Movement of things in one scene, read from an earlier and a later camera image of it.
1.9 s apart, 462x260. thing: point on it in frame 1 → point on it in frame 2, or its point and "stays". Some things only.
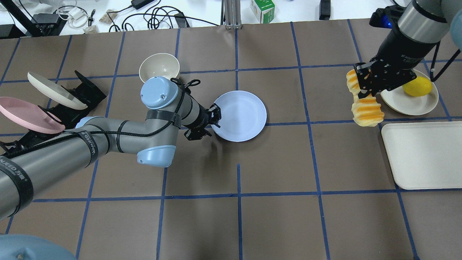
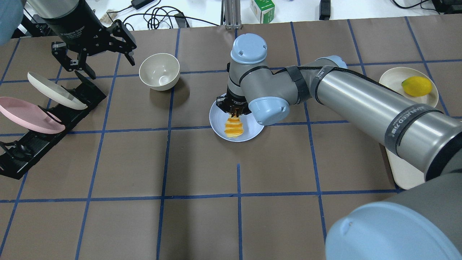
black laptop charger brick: x=137 y=4 stays
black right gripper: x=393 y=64 → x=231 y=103
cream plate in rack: x=54 y=93 stays
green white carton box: x=264 y=10 stays
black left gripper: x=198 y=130 → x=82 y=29
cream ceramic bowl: x=162 y=64 stays
